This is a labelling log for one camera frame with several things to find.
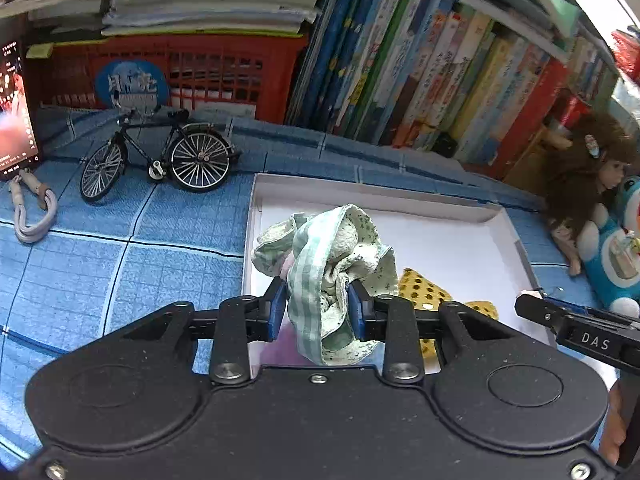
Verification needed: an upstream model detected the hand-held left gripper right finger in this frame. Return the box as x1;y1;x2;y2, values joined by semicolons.
346;280;506;386

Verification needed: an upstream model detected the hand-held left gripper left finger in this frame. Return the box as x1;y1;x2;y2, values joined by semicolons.
120;276;290;386

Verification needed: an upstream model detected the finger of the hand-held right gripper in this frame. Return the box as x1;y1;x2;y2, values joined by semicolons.
515;292;575;335

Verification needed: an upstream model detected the green floral cloth hat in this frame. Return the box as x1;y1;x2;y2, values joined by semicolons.
251;204;399;367

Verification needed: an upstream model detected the gold sequin plush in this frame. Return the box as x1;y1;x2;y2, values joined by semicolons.
397;267;501;361

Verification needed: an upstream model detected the white shallow cardboard box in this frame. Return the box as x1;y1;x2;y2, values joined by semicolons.
241;172;558;378

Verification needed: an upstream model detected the person's right hand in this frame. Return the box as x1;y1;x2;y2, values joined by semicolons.
597;380;628;467

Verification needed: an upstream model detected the blue cat plush toy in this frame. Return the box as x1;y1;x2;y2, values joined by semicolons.
577;175;640;318

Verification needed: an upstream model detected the blue checked tablecloth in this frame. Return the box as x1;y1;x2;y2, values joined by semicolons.
0;105;606;456

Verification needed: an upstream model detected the brown monkey plush toy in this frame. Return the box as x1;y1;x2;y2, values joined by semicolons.
542;110;640;276

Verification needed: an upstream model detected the black toy bicycle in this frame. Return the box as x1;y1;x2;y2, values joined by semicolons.
79;106;243;204

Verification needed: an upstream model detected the red can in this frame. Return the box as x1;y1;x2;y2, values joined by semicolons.
555;95;593;131

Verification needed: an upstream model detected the large red plastic basket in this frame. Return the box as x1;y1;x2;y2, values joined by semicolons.
25;35;311;122

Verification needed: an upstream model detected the row of upright books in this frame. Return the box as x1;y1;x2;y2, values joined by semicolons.
285;0;621;181

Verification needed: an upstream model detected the small red plastic basket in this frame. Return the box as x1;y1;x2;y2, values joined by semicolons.
610;30;640;81

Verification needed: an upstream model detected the smartphone with lit screen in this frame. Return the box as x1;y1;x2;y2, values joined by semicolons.
0;40;41;182

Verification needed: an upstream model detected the grey charging cable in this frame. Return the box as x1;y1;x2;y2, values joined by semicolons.
9;169;60;244

